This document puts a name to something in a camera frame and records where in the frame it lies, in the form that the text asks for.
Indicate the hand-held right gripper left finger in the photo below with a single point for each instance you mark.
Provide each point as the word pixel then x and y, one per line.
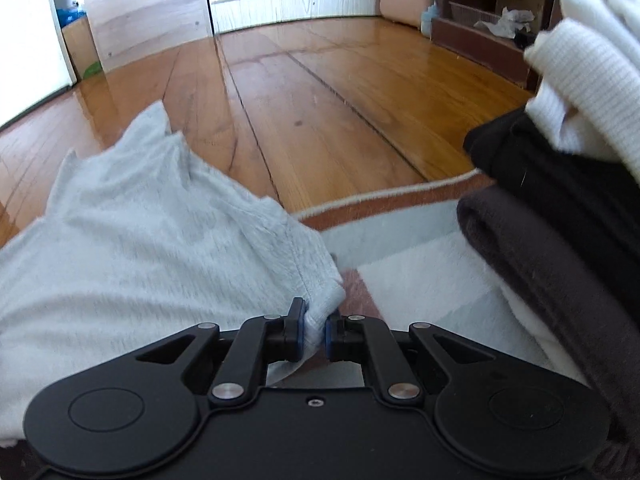
pixel 299 330

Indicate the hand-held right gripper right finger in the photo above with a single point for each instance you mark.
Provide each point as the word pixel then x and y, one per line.
pixel 328 332

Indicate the light grey garment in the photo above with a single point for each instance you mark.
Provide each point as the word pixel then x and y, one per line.
pixel 150 240

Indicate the white and pink rug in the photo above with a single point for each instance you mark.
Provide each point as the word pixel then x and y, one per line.
pixel 425 280

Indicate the dark brown folded cloth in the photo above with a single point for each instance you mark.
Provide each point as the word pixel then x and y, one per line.
pixel 540 270

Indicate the black folded cloth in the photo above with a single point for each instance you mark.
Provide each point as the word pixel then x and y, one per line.
pixel 550 170

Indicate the dark wood shelf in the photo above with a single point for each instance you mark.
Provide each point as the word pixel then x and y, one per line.
pixel 480 50

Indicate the clear blue pump bottle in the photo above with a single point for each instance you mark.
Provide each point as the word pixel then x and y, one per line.
pixel 430 20

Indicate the light wood wardrobe door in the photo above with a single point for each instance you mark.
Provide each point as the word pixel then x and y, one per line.
pixel 145 10

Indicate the white crumpled bag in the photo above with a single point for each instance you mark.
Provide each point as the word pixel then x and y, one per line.
pixel 510 20

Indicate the white ribbed knit garment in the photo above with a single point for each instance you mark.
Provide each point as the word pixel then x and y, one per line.
pixel 575 60

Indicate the blue plastic bag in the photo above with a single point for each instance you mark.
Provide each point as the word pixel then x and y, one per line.
pixel 67 16

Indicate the white door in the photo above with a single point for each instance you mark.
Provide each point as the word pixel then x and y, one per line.
pixel 30 35

